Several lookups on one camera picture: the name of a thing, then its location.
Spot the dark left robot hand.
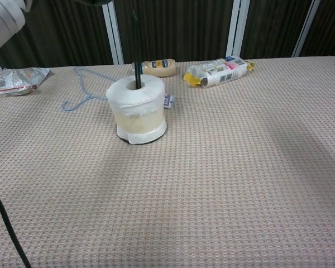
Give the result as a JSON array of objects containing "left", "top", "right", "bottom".
[{"left": 72, "top": 0, "right": 114, "bottom": 6}]

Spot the white paper towel roll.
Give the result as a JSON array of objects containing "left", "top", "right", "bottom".
[{"left": 106, "top": 75, "right": 168, "bottom": 145}]

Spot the beige mayonnaise squeeze bottle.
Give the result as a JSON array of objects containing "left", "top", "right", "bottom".
[{"left": 131, "top": 58, "right": 177, "bottom": 78}]

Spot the clear plastic snack bag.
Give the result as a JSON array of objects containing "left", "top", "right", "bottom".
[{"left": 0, "top": 67, "right": 51, "bottom": 97}]

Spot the white purple toothpaste tube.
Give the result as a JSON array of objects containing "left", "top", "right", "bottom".
[{"left": 163, "top": 94, "right": 175, "bottom": 109}]

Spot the white yellow plastic package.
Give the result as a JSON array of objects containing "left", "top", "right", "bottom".
[{"left": 183, "top": 56, "right": 256, "bottom": 89}]

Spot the beige waffle-weave tablecloth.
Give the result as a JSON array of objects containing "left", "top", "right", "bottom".
[{"left": 0, "top": 56, "right": 335, "bottom": 268}]

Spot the black wire roll holder stand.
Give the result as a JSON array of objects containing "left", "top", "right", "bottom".
[{"left": 117, "top": 10, "right": 168, "bottom": 145}]

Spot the light blue wire hanger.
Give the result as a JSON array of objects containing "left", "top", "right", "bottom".
[{"left": 61, "top": 66, "right": 135, "bottom": 112}]

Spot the black cable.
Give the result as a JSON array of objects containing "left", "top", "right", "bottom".
[{"left": 0, "top": 178, "right": 33, "bottom": 268}]

